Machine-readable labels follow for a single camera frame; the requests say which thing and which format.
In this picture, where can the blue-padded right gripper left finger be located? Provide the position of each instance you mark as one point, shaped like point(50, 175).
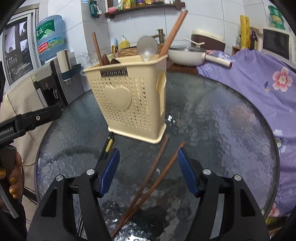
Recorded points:
point(109, 171)

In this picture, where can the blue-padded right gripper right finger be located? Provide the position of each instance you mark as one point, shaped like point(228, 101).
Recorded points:
point(187, 171)

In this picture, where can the grey metal spoon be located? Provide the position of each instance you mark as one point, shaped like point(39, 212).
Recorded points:
point(147, 47)

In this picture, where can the brown wooden chopstick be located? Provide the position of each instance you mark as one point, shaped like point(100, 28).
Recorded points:
point(173, 33)

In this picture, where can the black gold-tipped chopstick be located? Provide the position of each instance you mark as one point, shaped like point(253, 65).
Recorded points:
point(107, 147)

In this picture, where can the left hand with gold nails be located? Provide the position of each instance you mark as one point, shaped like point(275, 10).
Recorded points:
point(15, 178)

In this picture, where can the grey water dispenser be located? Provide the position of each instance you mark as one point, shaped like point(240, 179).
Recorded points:
point(56, 88)

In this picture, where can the cream plastic utensil basket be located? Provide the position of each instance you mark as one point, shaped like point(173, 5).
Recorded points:
point(132, 96)

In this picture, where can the glass door cabinet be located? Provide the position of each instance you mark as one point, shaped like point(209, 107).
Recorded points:
point(19, 54)

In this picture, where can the blue water jug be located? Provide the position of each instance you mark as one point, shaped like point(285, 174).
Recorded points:
point(50, 37)

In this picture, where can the dark wooden sink counter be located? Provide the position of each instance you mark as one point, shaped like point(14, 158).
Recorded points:
point(182, 69)

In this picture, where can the woven basin sink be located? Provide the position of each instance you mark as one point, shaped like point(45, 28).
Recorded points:
point(132, 51)

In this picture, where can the yellow dish soap bottle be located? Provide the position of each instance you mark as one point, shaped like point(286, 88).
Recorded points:
point(124, 44)

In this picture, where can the white lidded frying pan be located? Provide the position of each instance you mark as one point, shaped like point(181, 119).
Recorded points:
point(193, 57)

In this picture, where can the purple floral cloth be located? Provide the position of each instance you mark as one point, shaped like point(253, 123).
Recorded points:
point(269, 84)

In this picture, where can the bronze faucet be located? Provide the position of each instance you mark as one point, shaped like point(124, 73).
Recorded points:
point(160, 35)

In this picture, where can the brown white rice cooker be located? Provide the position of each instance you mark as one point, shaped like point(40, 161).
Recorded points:
point(211, 40)

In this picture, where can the green hanging pouch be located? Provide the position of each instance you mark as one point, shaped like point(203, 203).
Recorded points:
point(94, 9)

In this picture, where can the dark brown glass bottle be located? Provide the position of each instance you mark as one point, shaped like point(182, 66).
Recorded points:
point(253, 40)

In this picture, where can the yellow roll package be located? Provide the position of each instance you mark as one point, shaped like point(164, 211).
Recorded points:
point(245, 31)

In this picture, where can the white microwave oven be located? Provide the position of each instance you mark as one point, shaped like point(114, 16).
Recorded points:
point(279, 43)

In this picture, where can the stacked green instant noodle cups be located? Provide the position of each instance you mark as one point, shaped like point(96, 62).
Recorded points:
point(277, 20)

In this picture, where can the dark wooden wall shelf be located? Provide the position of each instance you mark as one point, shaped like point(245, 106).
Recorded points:
point(177, 5)

